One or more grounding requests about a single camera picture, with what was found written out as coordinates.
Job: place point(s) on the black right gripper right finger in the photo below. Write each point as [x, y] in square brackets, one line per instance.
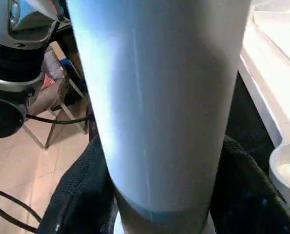
[247, 195]

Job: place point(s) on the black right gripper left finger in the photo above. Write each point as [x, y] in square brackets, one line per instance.
[79, 195]

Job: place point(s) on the white plastic table top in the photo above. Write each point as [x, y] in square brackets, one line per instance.
[269, 73]

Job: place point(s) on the white plastic table leg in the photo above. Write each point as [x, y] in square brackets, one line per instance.
[159, 97]

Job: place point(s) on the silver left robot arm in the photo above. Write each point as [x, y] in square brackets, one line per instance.
[13, 61]

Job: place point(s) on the black metal stand leg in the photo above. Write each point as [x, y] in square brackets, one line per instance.
[51, 132]

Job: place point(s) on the grey brown fabric bundle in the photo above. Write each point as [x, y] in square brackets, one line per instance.
[52, 73]

